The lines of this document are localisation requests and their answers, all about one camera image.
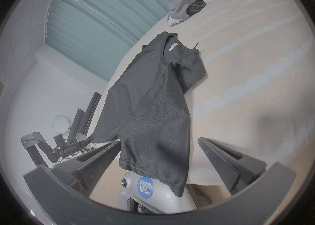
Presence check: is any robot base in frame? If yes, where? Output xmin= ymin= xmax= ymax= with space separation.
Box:
xmin=116 ymin=171 xmax=212 ymax=216

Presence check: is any black T-shirt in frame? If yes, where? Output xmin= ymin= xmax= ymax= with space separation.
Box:
xmin=92 ymin=31 xmax=207 ymax=198

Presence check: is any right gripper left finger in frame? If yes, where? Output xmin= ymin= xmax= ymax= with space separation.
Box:
xmin=52 ymin=140 xmax=121 ymax=192

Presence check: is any bed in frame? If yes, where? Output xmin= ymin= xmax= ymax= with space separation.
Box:
xmin=87 ymin=0 xmax=315 ymax=187

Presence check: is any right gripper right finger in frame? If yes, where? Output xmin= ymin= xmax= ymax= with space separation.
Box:
xmin=198 ymin=137 xmax=267 ymax=193

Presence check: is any black shiny garment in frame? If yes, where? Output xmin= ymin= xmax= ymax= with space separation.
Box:
xmin=187 ymin=0 xmax=207 ymax=18

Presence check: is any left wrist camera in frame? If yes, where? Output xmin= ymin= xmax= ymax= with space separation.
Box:
xmin=54 ymin=134 xmax=66 ymax=148

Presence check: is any grey garment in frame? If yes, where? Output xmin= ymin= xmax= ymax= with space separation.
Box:
xmin=168 ymin=0 xmax=195 ymax=22

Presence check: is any blue-green curtain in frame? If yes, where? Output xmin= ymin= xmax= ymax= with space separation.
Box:
xmin=45 ymin=0 xmax=138 ymax=83
xmin=55 ymin=0 xmax=205 ymax=43

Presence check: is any round white mirror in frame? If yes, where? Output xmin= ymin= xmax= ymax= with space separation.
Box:
xmin=52 ymin=115 xmax=71 ymax=135

